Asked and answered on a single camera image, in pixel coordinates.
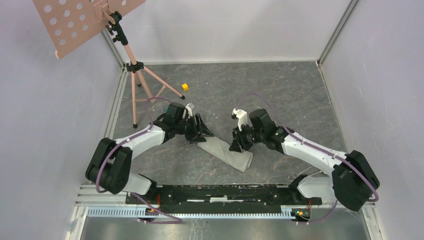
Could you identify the yellow cube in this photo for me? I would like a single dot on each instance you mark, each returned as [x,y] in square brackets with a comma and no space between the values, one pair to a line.
[185,87]

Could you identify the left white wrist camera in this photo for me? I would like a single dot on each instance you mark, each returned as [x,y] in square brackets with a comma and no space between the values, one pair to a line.
[189,109]

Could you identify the grey cloth napkin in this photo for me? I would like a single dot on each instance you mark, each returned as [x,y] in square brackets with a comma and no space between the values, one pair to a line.
[220,149]

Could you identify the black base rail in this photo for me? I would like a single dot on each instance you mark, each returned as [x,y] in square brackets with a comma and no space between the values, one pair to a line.
[227,199]

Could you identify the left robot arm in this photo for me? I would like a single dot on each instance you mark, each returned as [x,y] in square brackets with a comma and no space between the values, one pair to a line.
[110,165]

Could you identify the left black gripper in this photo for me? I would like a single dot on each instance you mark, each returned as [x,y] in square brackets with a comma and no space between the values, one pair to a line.
[194,132]

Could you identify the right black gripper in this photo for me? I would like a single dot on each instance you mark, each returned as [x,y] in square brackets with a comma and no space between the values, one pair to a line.
[235,145]

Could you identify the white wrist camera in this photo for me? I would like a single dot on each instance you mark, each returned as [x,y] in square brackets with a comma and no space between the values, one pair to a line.
[189,109]
[241,116]

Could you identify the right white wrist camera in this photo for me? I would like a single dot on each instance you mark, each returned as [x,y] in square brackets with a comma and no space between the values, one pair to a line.
[241,116]

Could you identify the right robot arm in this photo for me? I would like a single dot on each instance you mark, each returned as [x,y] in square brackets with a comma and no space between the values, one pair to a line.
[353,181]

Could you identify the pink music stand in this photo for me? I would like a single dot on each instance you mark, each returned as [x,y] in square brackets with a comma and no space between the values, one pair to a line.
[71,23]

